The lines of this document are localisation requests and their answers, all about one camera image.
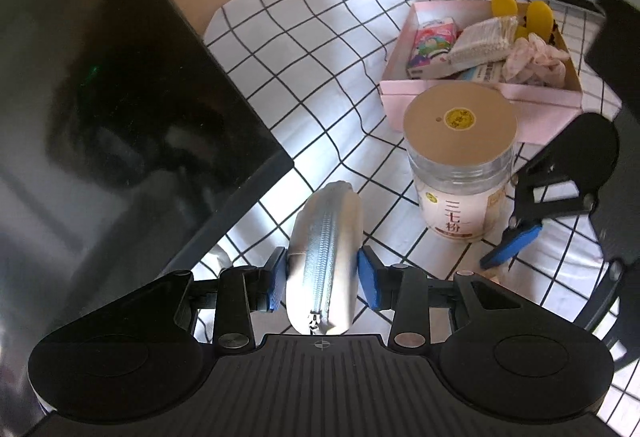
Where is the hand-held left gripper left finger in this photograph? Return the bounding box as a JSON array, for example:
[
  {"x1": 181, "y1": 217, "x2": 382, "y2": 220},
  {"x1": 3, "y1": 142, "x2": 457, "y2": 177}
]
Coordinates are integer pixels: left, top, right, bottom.
[{"x1": 132, "y1": 246, "x2": 288, "y2": 352}]

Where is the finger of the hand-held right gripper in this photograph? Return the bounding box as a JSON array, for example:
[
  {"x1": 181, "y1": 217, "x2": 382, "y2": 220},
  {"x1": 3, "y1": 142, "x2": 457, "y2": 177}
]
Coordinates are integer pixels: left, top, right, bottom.
[{"x1": 480, "y1": 144, "x2": 601, "y2": 270}]

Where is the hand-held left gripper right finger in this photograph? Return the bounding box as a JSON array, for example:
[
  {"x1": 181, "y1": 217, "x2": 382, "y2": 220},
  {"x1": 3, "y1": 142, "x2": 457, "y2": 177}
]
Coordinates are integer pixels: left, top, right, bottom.
[{"x1": 356, "y1": 246, "x2": 516, "y2": 352}]

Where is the white zip pouch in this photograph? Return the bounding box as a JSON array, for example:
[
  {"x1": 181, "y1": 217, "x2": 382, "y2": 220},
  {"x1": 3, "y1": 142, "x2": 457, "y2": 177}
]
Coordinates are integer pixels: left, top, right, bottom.
[{"x1": 284, "y1": 181, "x2": 363, "y2": 335}]

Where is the pink cardboard box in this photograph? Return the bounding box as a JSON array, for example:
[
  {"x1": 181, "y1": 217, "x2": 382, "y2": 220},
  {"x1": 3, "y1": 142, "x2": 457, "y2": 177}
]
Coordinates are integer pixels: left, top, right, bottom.
[{"x1": 377, "y1": 0, "x2": 583, "y2": 145}]

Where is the pink white scrunchie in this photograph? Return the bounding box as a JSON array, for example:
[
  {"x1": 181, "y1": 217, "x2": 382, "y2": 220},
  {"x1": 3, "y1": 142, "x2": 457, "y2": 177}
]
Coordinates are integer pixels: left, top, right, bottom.
[{"x1": 501, "y1": 34, "x2": 568, "y2": 90}]

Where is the blue tissue pack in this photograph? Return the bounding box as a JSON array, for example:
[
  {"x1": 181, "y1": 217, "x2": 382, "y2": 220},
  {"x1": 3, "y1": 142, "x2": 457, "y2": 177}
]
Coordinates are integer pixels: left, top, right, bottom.
[{"x1": 457, "y1": 62, "x2": 506, "y2": 84}]

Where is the cotton swab pack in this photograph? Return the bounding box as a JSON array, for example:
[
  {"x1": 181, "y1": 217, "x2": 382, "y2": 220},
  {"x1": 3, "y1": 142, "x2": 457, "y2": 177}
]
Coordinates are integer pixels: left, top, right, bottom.
[{"x1": 447, "y1": 16, "x2": 521, "y2": 65}]

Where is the yellow rabbit-shaped holder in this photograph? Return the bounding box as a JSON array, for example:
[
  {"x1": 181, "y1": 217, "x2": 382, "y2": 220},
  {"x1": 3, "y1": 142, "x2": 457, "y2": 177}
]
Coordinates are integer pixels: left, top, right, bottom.
[{"x1": 490, "y1": 0, "x2": 556, "y2": 43}]

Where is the colourful printed tissue pack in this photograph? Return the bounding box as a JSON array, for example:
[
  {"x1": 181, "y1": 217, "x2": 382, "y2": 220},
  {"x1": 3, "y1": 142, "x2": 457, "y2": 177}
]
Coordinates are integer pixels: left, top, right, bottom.
[{"x1": 406, "y1": 16, "x2": 458, "y2": 80}]

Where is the clear plastic jar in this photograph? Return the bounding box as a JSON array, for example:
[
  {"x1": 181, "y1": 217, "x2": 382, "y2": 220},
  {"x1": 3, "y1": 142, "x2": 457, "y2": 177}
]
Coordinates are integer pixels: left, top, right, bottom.
[{"x1": 402, "y1": 84, "x2": 520, "y2": 243}]

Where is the black white checked tablecloth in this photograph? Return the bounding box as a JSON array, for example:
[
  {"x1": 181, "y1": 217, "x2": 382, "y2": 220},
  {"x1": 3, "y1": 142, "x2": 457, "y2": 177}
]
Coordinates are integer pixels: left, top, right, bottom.
[{"x1": 195, "y1": 0, "x2": 640, "y2": 437}]

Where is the large dark monitor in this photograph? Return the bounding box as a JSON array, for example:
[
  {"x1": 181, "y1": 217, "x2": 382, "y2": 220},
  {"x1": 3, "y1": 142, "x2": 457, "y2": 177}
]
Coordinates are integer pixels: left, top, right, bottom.
[{"x1": 0, "y1": 0, "x2": 296, "y2": 418}]

